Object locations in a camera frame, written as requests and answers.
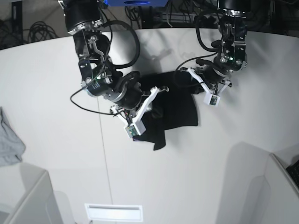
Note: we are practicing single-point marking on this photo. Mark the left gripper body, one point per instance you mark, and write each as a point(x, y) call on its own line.
point(215, 81)

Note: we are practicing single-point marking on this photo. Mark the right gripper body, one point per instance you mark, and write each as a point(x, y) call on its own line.
point(132, 100)

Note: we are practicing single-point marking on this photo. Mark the black T-shirt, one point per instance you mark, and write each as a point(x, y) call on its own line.
point(173, 109)

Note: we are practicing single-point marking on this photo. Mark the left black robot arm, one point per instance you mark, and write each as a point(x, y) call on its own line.
point(229, 52)

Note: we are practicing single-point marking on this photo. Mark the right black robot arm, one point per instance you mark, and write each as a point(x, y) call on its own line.
point(84, 20)

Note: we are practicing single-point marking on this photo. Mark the blue box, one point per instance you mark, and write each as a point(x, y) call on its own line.
point(142, 3)

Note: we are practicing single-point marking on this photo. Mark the black keyboard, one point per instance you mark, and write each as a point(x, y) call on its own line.
point(293, 171)

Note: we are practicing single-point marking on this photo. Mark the grey cloth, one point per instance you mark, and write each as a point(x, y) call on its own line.
point(11, 146)

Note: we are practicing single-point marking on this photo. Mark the white bin left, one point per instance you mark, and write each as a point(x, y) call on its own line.
point(27, 196)

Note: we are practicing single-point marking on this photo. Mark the white bin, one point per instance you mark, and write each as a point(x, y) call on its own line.
point(27, 196)
point(272, 198)

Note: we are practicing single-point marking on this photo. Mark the white bin right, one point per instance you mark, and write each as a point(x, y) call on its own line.
point(272, 198)

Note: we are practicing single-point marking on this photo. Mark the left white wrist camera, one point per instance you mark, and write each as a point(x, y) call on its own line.
point(211, 99)

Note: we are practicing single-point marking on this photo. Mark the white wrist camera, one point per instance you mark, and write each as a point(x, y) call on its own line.
point(211, 99)
point(135, 129)

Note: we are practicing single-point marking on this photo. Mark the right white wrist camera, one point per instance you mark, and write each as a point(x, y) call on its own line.
point(135, 129)

